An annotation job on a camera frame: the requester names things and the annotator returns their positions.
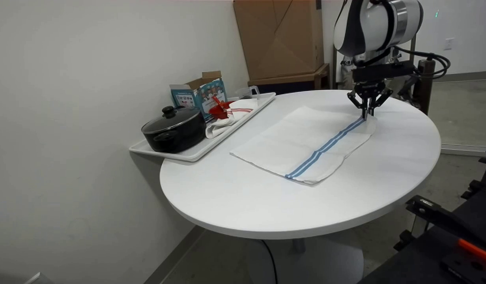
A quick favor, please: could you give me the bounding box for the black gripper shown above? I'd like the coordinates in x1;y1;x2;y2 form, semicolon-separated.
348;62;415;121

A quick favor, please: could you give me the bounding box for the white towel with blue stripes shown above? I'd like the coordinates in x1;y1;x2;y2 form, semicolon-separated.
231;108;378;187

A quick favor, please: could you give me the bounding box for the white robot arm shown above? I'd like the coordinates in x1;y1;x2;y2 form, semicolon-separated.
335;0;423;119

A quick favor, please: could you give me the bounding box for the dark wooden shelf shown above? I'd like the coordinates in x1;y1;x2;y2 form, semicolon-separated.
250;64;330;95

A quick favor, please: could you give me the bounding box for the white rectangular tray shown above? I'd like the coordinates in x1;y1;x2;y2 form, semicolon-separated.
130;94;277;163

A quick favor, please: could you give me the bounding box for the large cardboard box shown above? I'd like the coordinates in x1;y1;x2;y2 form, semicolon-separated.
234;0;325;83

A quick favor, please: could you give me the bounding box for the white cloth with red stripes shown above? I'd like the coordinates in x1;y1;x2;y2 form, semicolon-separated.
206;100;258;139

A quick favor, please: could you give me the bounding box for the black perforated breadboard table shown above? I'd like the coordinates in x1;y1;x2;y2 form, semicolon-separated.
360;155;486;284

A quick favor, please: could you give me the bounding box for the blue and red picture box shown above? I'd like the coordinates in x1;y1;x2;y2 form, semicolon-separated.
171;72;228;122

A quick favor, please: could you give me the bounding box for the white round table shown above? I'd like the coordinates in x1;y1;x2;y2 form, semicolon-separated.
160;91;442;240

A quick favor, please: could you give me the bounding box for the black cooking pot with lid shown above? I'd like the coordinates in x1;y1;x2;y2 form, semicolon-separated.
141;106;206;154

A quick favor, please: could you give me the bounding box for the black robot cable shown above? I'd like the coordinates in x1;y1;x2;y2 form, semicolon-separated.
393;46;453;81

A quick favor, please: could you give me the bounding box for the orange handled black clamp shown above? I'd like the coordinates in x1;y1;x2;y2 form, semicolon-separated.
406;196;486;263

